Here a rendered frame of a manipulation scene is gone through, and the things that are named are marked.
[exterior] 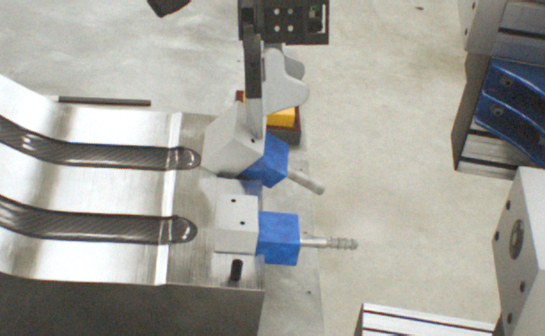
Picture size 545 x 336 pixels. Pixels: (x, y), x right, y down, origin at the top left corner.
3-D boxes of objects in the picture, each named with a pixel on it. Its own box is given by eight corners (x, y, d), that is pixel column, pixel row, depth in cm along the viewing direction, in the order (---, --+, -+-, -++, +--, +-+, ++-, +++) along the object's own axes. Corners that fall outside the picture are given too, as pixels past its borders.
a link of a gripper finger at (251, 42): (262, 102, 85) (260, 5, 81) (245, 103, 85) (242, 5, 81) (261, 88, 89) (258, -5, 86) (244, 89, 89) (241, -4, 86)
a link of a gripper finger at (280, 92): (310, 147, 88) (309, 49, 84) (247, 148, 88) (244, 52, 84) (308, 135, 91) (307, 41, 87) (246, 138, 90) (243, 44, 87)
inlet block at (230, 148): (306, 183, 100) (340, 159, 97) (303, 221, 97) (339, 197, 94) (205, 127, 94) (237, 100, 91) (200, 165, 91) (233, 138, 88)
